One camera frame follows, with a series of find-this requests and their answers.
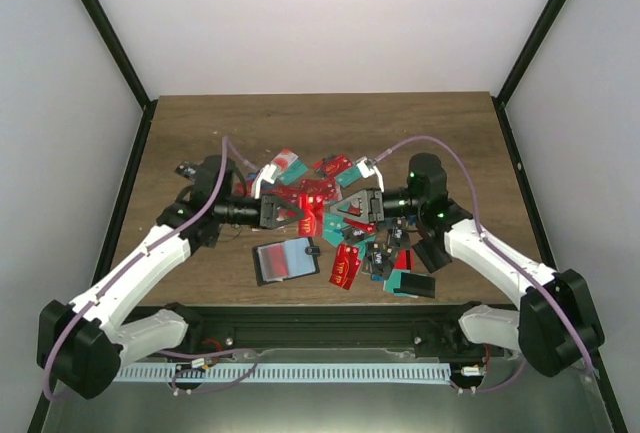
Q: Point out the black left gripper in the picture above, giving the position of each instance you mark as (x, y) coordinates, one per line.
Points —
(267, 215)

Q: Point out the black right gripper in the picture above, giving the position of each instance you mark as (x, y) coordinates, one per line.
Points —
(376, 212)

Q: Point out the red vip card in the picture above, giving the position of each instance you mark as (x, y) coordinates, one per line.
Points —
(273, 263)
(312, 222)
(345, 267)

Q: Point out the black leather card holder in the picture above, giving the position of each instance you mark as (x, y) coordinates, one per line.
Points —
(302, 258)

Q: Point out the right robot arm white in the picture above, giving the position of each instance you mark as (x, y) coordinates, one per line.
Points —
(553, 324)

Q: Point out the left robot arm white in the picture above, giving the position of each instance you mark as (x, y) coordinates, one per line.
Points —
(87, 341)

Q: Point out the teal card right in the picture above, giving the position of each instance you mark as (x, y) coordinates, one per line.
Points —
(348, 177)

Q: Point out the red VIP card bottom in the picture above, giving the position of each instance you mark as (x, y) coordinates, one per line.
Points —
(345, 267)

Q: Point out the white card red circle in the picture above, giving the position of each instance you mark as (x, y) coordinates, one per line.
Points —
(284, 160)

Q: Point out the black box on cards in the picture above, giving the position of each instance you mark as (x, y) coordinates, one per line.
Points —
(416, 285)

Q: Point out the black VIP card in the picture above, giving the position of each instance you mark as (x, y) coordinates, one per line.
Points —
(187, 170)

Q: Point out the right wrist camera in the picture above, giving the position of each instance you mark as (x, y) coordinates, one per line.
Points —
(368, 168)

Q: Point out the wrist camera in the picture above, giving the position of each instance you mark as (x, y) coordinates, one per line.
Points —
(368, 168)
(267, 174)

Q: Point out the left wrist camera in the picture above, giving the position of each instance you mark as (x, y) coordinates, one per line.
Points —
(267, 174)

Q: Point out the black front rail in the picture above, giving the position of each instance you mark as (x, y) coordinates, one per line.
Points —
(424, 330)

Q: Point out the light blue slotted cable duct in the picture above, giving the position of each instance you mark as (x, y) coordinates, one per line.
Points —
(299, 373)

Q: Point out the black frame post left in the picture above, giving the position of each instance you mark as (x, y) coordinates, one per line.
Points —
(109, 36)

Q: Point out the black frame post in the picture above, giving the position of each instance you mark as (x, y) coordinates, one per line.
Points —
(534, 41)
(109, 36)

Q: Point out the black frame post right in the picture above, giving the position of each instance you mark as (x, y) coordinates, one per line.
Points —
(534, 41)

